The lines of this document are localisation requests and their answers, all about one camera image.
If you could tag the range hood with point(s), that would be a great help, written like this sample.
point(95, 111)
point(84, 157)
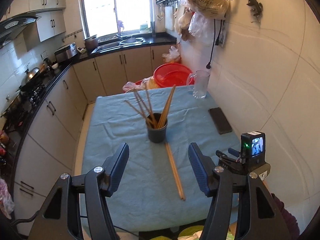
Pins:
point(13, 26)

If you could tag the silver rice cooker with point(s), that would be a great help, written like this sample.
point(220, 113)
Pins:
point(66, 52)

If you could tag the black smartphone brown case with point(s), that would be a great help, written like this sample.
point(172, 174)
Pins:
point(221, 123)

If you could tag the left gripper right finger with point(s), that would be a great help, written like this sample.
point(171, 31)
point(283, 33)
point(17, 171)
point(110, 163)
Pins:
point(258, 215)

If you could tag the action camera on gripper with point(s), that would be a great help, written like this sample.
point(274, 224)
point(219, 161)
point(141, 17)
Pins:
point(252, 148)

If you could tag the red plastic basin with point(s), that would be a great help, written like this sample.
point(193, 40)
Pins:
point(170, 74)

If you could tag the brown clay pot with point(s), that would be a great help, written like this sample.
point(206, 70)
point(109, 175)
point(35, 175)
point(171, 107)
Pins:
point(91, 43)

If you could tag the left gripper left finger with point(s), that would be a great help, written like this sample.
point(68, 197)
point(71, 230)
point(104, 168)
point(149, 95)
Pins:
point(59, 215)

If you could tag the blue-green table cloth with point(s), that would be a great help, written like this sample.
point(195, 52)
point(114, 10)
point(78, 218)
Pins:
point(147, 198)

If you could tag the clear glass beer mug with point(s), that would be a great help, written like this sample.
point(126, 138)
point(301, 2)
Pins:
point(197, 83)

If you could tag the black wok on stove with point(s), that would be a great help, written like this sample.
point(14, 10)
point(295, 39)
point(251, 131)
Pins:
point(32, 78)

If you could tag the black electric kettle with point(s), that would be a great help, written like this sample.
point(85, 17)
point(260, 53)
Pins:
point(48, 63)

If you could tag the black perforated utensil holder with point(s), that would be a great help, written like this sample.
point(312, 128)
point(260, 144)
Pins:
point(156, 135)

